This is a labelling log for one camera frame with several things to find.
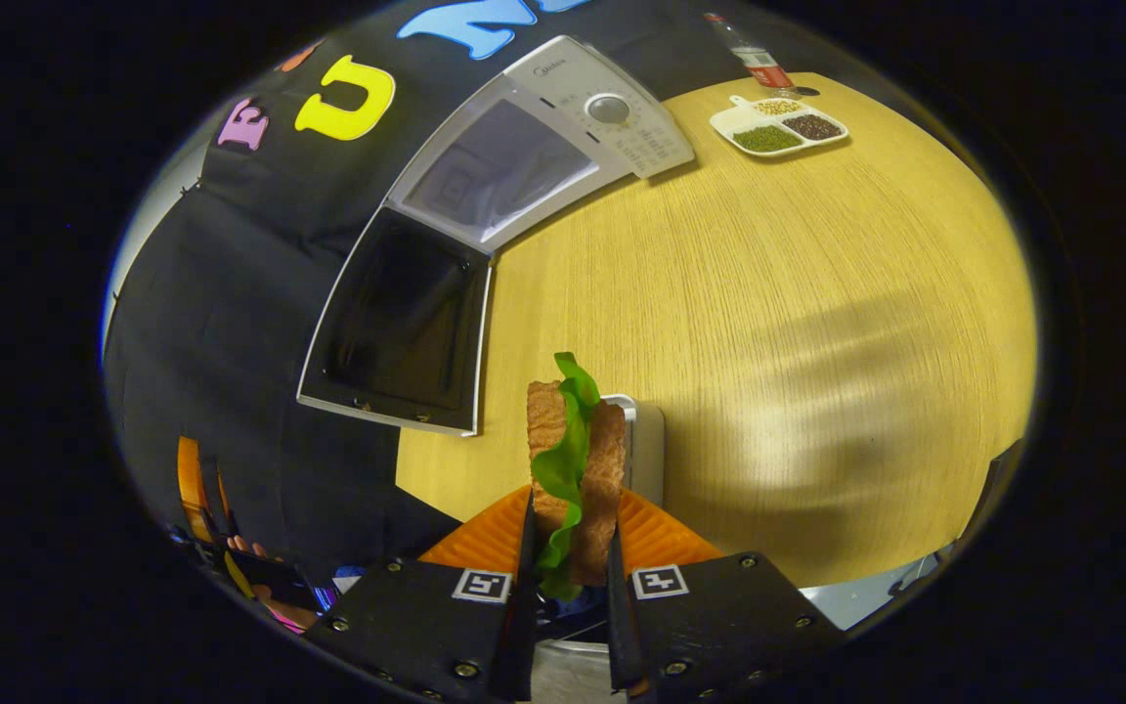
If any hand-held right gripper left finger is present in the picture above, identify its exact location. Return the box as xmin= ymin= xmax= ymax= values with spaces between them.
xmin=304 ymin=486 xmax=540 ymax=703

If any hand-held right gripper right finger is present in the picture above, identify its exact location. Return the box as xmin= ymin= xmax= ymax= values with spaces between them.
xmin=607 ymin=489 xmax=847 ymax=701

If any lettuce sandwich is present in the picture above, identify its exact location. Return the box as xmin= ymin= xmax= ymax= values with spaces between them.
xmin=526 ymin=352 xmax=628 ymax=602

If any white microwave oven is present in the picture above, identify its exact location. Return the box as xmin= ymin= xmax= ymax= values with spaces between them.
xmin=296 ymin=35 xmax=696 ymax=437

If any small white ribbed tray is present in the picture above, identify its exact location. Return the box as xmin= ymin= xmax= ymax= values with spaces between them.
xmin=602 ymin=394 xmax=667 ymax=509

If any black backdrop cloth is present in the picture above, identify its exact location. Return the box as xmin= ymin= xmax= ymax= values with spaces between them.
xmin=104 ymin=0 xmax=750 ymax=588

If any white divided dish with grains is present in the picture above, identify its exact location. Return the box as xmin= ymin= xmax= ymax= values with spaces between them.
xmin=709 ymin=95 xmax=849 ymax=159

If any clear bottle with red label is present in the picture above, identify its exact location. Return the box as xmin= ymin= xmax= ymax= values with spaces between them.
xmin=703 ymin=12 xmax=799 ymax=97

